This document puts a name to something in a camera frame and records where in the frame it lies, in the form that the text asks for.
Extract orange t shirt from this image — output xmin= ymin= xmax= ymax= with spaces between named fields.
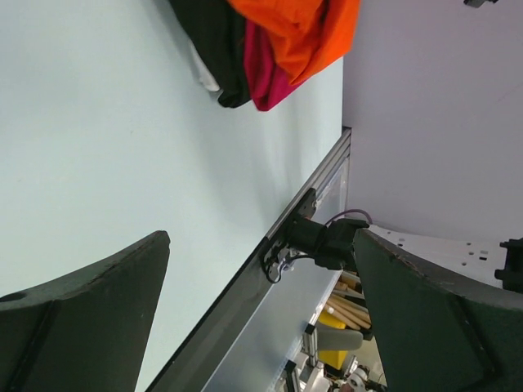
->
xmin=230 ymin=0 xmax=360 ymax=85

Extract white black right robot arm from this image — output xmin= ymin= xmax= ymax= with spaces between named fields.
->
xmin=286 ymin=216 xmax=522 ymax=296

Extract wooden sticks bundle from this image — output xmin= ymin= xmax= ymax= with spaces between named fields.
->
xmin=324 ymin=272 xmax=372 ymax=332

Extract aluminium front frame rail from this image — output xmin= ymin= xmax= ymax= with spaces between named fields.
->
xmin=148 ymin=129 xmax=351 ymax=391

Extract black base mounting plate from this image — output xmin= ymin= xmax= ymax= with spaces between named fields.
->
xmin=257 ymin=188 xmax=316 ymax=284

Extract magenta folded t shirt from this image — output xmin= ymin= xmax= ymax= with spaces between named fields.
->
xmin=244 ymin=20 xmax=301 ymax=112

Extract yellow box under table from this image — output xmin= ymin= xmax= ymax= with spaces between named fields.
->
xmin=316 ymin=311 xmax=348 ymax=370

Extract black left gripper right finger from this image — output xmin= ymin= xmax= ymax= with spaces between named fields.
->
xmin=354 ymin=229 xmax=522 ymax=391

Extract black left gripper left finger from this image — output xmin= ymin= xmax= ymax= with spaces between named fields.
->
xmin=1 ymin=231 xmax=170 ymax=391

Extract black t shirt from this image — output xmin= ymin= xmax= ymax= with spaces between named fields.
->
xmin=170 ymin=0 xmax=251 ymax=109

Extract white t shirt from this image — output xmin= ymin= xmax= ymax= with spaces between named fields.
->
xmin=189 ymin=41 xmax=221 ymax=92

